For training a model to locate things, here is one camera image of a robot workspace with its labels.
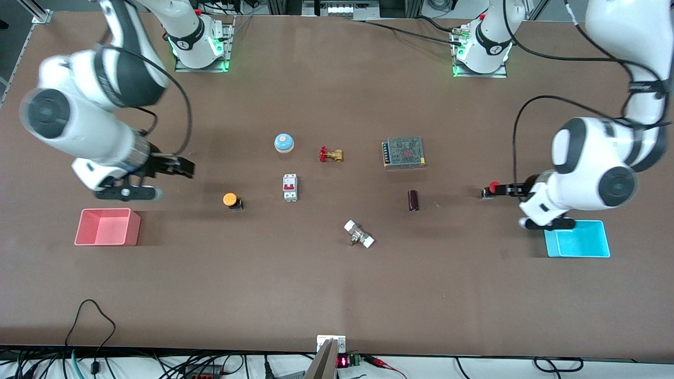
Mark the black coiled cable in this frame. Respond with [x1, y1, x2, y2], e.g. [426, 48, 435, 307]
[533, 357, 584, 373]

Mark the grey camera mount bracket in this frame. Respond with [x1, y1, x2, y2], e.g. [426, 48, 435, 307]
[304, 335, 347, 379]

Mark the red clip lead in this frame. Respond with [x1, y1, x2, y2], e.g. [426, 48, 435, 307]
[366, 356, 409, 379]

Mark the metal fitting with white caps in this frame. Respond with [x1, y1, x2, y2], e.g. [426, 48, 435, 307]
[343, 220, 375, 249]

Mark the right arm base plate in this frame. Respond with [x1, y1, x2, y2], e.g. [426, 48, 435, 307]
[174, 21, 232, 73]

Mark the metal mesh power supply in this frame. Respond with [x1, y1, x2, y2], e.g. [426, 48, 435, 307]
[382, 136, 427, 169]

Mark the grey metal frame bracket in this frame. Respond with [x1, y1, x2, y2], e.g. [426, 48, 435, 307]
[303, 0, 381, 21]

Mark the orange power strip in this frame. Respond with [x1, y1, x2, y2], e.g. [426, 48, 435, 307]
[179, 367, 228, 379]

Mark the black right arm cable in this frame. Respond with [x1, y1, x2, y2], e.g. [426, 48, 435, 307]
[97, 45, 193, 158]

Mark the black cable on table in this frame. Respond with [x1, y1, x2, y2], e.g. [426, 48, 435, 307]
[363, 20, 464, 45]

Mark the cyan plastic box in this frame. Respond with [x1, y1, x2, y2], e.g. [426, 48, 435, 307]
[543, 220, 611, 258]

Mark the pink plastic box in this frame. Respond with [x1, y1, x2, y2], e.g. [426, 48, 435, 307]
[74, 208, 142, 247]

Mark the black looped cable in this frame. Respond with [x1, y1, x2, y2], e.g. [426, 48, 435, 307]
[64, 299, 116, 375]

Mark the aluminium frame profile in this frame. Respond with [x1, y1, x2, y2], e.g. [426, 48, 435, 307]
[16, 0, 53, 24]

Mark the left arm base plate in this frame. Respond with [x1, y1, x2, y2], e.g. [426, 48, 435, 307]
[452, 26, 509, 79]

